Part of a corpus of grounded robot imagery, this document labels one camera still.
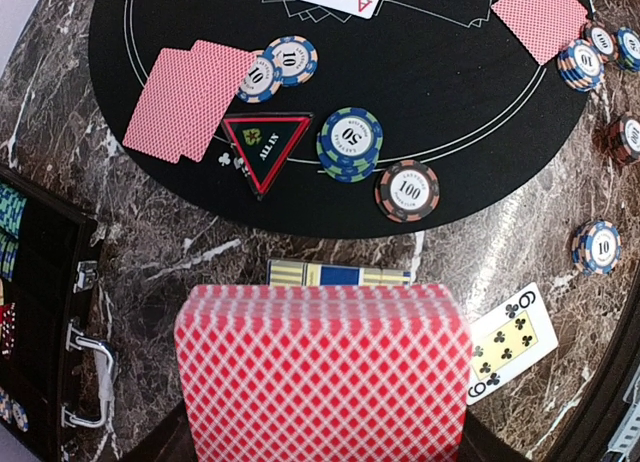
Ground red card deck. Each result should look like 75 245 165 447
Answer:
267 259 411 286

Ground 50 chips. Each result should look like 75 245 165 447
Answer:
316 107 384 183

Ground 100 chips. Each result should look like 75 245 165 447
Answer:
374 159 440 223
581 21 618 64

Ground red triangular all-in marker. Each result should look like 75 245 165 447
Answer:
221 112 314 200

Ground red-backed playing card deck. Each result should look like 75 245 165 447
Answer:
174 284 471 461

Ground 10 chips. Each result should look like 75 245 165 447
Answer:
236 35 319 104
556 39 604 92

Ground face-up spade card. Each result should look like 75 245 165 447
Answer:
467 282 558 405

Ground blue chip stack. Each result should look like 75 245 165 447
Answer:
571 220 622 276

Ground orange 100 chip stack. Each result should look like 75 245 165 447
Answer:
606 113 639 165

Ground green-blue 50 chip stack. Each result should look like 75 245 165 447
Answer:
615 27 640 73

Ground card dealt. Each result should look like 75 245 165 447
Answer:
183 40 256 162

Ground round black poker mat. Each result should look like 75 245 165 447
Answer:
89 0 588 238

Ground green chip row right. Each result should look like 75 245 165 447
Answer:
0 183 27 237

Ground green chip row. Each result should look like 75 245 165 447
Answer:
0 232 19 281
0 183 27 237

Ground black poker chip case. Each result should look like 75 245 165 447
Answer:
1 167 117 461

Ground green chip row left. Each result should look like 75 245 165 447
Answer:
0 232 19 281

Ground red dice in case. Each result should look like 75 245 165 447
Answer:
1 303 16 359

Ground blue-white chips in case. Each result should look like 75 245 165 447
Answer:
0 388 29 432

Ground white cable duct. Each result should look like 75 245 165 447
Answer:
602 376 639 461

